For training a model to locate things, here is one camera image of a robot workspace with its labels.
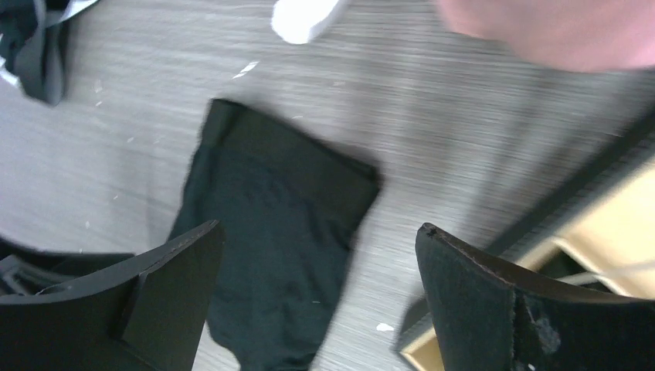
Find white metal clothes rack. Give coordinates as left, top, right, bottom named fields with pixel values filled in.
left=270, top=0, right=350, bottom=45

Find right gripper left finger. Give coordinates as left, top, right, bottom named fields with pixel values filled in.
left=1, top=221, right=224, bottom=370

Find black compartment storage box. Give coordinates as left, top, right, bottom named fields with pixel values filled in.
left=395, top=111, right=654, bottom=370

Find black white-trimmed underwear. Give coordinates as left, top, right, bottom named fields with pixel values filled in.
left=1, top=0, right=97, bottom=106

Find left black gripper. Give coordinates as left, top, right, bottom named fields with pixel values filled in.
left=1, top=238, right=134, bottom=296

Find plain black underwear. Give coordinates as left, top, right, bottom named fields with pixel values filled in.
left=170, top=99, right=381, bottom=370

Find pink hanging shorts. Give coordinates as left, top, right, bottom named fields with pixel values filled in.
left=436, top=1, right=654, bottom=73

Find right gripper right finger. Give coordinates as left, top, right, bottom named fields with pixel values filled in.
left=415, top=223, right=654, bottom=371

